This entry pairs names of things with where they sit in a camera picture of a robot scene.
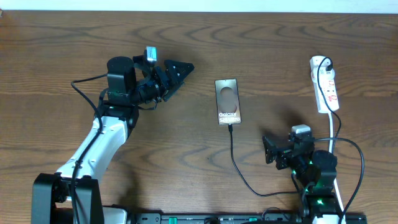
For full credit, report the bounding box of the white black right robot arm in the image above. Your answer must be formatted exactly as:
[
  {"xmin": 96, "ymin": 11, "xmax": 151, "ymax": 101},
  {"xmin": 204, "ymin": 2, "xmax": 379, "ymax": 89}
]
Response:
[{"xmin": 262, "ymin": 131, "xmax": 342, "ymax": 223}]

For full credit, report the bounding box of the white power strip cord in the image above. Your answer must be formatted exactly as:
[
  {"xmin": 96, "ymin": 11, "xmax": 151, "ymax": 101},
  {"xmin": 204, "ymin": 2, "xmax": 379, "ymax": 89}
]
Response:
[{"xmin": 328, "ymin": 112, "xmax": 346, "ymax": 218}]

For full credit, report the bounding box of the black USB charger cable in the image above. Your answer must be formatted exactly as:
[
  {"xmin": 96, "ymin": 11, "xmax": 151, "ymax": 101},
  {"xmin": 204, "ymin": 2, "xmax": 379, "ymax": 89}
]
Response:
[{"xmin": 228, "ymin": 57, "xmax": 342, "ymax": 198}]

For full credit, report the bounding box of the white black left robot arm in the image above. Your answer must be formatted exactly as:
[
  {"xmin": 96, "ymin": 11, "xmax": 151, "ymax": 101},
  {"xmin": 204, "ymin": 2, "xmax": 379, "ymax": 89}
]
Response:
[{"xmin": 31, "ymin": 51, "xmax": 195, "ymax": 223}]

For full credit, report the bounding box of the white power strip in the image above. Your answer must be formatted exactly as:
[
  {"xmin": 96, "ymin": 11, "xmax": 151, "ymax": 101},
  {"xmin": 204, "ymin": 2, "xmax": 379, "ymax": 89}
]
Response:
[{"xmin": 310, "ymin": 55, "xmax": 340, "ymax": 114}]

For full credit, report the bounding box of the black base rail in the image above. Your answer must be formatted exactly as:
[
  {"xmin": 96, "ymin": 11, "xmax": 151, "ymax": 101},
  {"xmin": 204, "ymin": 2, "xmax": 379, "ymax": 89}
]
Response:
[{"xmin": 102, "ymin": 212, "xmax": 368, "ymax": 224}]

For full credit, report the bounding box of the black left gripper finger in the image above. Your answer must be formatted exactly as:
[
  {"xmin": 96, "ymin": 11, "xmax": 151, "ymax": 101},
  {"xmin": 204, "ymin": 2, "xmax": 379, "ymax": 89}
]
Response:
[
  {"xmin": 162, "ymin": 82, "xmax": 184, "ymax": 102},
  {"xmin": 164, "ymin": 60, "xmax": 195, "ymax": 84}
]

